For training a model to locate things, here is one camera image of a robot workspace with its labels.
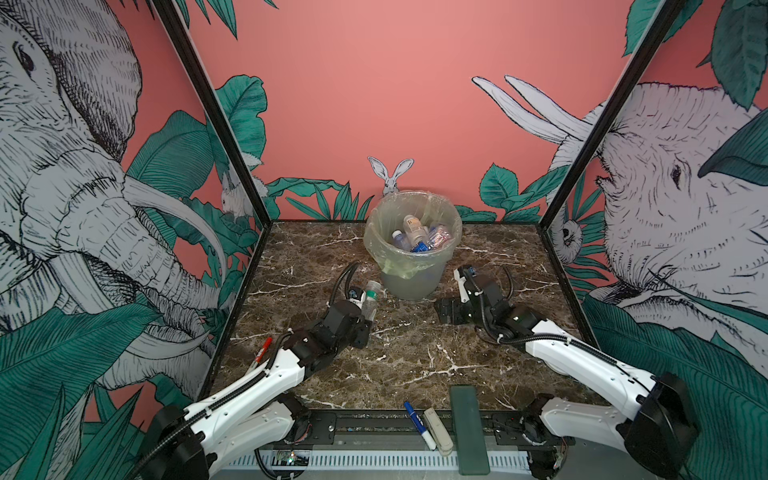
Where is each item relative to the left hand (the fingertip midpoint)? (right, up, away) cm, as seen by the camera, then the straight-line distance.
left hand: (364, 317), depth 81 cm
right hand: (+22, +5, 0) cm, 22 cm away
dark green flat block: (+27, -30, -11) cm, 41 cm away
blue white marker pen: (+15, -25, -7) cm, 30 cm away
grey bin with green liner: (+13, +11, +1) cm, 17 cm away
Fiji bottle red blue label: (+22, +22, -1) cm, 31 cm away
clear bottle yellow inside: (+15, +25, +8) cm, 30 cm away
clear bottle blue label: (+16, +19, +1) cm, 25 cm away
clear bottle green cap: (+1, +2, +3) cm, 4 cm away
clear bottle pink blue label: (+11, +22, +15) cm, 28 cm away
